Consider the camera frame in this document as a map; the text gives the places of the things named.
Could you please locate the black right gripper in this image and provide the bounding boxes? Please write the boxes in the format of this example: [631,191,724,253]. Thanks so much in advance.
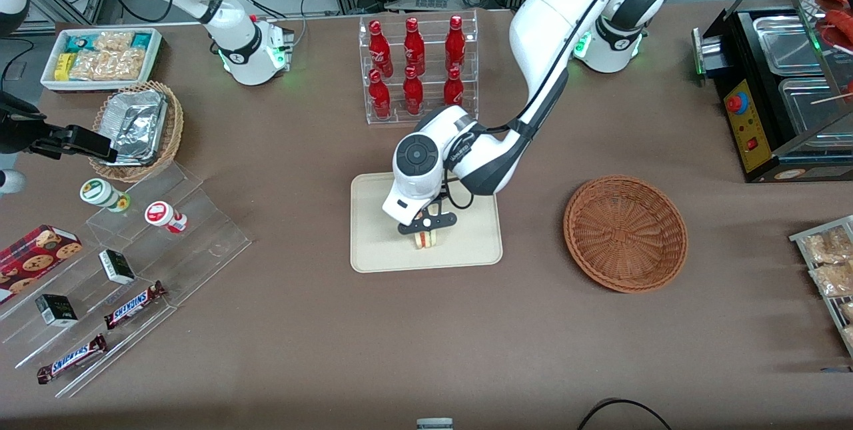
[0,91,119,163]

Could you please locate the light wicker basket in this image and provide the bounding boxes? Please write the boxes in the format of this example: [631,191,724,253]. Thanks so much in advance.
[89,81,184,183]

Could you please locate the beige plastic tray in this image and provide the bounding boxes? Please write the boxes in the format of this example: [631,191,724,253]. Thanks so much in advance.
[351,172,503,273]

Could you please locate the brown wicker basket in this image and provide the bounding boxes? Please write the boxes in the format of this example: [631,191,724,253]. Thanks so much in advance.
[563,175,688,294]

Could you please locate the green lid yogurt cup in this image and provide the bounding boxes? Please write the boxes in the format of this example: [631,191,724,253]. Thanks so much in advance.
[80,178,131,213]

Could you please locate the aluminium foil container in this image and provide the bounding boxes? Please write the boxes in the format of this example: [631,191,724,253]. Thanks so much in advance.
[100,90,168,165]

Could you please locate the white rectangular snack bin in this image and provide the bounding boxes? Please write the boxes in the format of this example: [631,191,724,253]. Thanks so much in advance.
[40,27,163,94]

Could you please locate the large clear cracker bag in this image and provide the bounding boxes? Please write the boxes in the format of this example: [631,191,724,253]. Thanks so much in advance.
[70,49,146,81]

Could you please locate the small clear cracker bag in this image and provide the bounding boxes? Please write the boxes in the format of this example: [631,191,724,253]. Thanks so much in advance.
[93,31,135,52]

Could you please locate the red lid yogurt cup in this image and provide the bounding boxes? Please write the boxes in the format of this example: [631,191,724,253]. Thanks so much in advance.
[145,201,188,234]

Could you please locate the red cookie box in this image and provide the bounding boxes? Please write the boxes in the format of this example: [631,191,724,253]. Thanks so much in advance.
[0,225,83,304]

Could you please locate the small black box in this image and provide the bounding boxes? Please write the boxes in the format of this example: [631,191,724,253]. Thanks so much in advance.
[99,249,136,285]
[35,294,79,327]

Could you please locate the clear acrylic step display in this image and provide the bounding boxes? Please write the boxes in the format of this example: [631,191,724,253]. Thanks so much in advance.
[0,162,253,399]

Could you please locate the Snickers chocolate bar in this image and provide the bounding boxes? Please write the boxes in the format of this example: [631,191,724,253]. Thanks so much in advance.
[104,281,167,330]
[37,334,108,385]

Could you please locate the red cola bottle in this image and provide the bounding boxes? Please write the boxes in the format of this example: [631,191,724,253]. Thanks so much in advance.
[403,65,425,116]
[404,17,426,75]
[369,20,394,77]
[445,15,466,72]
[369,69,392,119]
[443,67,464,111]

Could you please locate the clear acrylic bottle rack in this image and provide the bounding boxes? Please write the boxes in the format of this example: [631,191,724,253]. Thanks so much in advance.
[359,10,479,125]

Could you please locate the black food warmer machine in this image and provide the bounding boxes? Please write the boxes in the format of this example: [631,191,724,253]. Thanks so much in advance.
[693,0,853,184]

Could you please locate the steel warmer pan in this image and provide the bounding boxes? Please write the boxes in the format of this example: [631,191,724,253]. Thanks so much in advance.
[778,77,853,139]
[753,15,826,77]

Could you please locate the black cable loop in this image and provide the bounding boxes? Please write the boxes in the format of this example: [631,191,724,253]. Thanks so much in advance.
[576,399,674,430]

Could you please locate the grey wire rack tray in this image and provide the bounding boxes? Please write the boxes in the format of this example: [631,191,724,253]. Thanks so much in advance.
[790,215,853,357]

